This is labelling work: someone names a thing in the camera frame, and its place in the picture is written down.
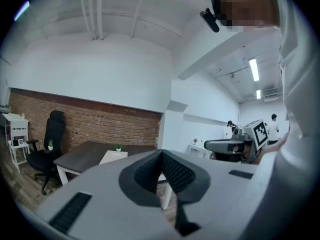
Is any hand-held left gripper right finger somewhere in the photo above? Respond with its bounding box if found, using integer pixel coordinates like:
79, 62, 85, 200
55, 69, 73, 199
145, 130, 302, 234
161, 149, 211, 237

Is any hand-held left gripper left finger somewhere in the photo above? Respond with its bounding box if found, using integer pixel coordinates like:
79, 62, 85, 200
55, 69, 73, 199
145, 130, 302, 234
118, 149, 164, 208

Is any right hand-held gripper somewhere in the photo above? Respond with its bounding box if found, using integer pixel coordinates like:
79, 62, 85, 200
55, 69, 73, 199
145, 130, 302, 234
203, 118, 270, 165

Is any person's right forearm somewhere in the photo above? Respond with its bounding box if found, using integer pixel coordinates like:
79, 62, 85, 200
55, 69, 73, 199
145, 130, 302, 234
265, 131, 290, 155

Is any dark grey table top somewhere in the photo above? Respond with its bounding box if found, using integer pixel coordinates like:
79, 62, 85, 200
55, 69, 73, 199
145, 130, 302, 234
53, 140, 174, 210

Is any white side table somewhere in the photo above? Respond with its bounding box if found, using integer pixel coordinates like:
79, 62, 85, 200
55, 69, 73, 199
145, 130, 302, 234
187, 143, 213, 160

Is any white air conditioner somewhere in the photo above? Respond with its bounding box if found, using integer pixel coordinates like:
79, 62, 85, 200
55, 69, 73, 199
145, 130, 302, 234
263, 93, 284, 103

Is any light grey t-shirt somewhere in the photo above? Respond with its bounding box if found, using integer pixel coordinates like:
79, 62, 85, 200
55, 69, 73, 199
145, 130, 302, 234
238, 0, 316, 240

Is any black office chair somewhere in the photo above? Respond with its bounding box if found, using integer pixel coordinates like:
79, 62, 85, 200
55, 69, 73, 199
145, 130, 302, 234
25, 110, 68, 196

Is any white wooden shelf rack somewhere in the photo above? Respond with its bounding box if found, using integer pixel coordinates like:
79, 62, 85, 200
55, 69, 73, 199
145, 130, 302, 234
1, 113, 31, 174

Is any person's head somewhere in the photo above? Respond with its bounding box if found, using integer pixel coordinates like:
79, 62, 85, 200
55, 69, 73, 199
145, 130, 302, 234
218, 0, 281, 30

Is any black head-mounted camera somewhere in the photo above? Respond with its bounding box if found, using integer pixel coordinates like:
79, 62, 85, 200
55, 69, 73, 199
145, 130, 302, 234
199, 7, 221, 34

